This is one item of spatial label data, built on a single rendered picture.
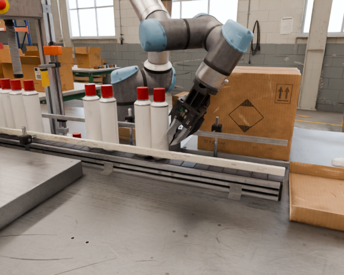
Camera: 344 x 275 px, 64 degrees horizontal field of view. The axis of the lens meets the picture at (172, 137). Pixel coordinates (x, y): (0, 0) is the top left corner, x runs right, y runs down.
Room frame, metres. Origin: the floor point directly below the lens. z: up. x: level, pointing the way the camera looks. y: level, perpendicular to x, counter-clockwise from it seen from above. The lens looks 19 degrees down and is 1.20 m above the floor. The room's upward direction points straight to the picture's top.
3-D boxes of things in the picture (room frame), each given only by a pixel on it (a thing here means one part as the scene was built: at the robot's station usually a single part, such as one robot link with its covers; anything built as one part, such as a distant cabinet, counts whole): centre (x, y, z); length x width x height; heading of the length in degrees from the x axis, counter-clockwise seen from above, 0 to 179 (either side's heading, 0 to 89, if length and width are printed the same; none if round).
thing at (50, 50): (0.98, 0.42, 1.05); 0.10 x 0.04 x 0.33; 159
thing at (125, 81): (1.17, 0.19, 1.05); 0.13 x 0.12 x 0.14; 112
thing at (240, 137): (0.88, 0.20, 0.96); 1.07 x 0.01 x 0.01; 69
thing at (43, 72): (0.94, 0.43, 1.09); 0.03 x 0.01 x 0.06; 159
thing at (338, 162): (0.80, -0.54, 0.85); 0.08 x 0.07 x 0.04; 83
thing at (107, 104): (0.84, 0.20, 0.98); 0.05 x 0.05 x 0.20
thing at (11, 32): (1.10, 0.60, 1.18); 0.04 x 0.04 x 0.21
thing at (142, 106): (0.79, 0.08, 0.98); 0.05 x 0.05 x 0.20
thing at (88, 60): (5.21, 1.54, 0.97); 0.43 x 0.42 x 0.37; 147
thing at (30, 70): (2.67, 1.15, 0.97); 0.51 x 0.39 x 0.37; 156
